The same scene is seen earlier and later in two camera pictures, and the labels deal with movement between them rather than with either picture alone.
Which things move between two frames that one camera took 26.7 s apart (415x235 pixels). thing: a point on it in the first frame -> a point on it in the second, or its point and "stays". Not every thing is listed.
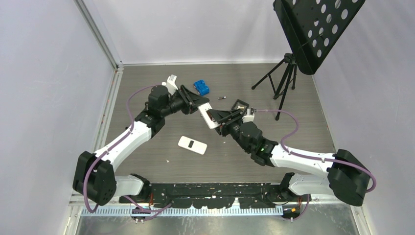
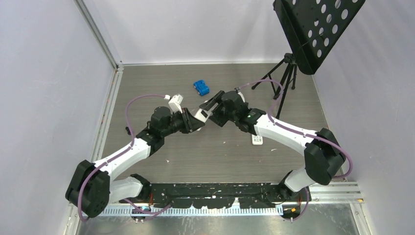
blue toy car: (201, 88) stays
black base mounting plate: (211, 195) stays
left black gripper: (195, 100) -> (190, 123)
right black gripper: (221, 116) -> (218, 119)
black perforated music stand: (312, 27) stays
